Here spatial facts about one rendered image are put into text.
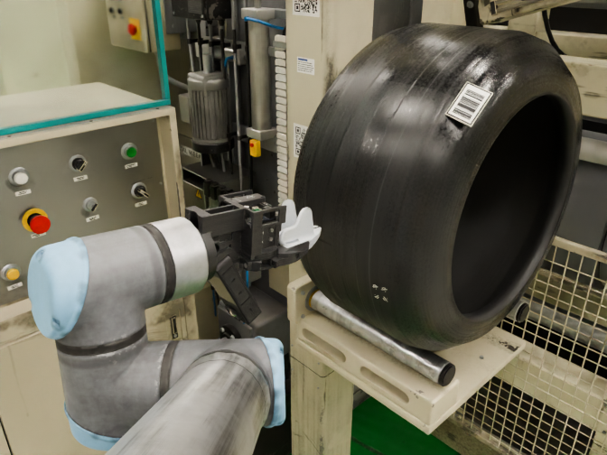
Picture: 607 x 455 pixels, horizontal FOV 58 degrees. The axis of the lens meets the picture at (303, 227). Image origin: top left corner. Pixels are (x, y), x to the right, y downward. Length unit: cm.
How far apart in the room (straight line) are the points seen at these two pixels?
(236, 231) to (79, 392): 24
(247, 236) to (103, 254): 18
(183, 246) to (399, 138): 36
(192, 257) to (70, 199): 73
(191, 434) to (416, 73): 64
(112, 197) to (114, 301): 79
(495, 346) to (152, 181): 88
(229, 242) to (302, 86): 56
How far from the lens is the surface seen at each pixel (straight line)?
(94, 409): 61
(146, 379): 58
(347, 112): 87
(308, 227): 73
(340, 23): 110
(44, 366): 139
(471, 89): 81
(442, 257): 83
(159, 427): 36
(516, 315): 124
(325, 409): 151
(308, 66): 112
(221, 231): 64
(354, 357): 113
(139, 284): 57
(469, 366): 123
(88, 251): 56
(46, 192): 128
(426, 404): 105
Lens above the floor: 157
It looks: 26 degrees down
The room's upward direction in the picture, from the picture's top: straight up
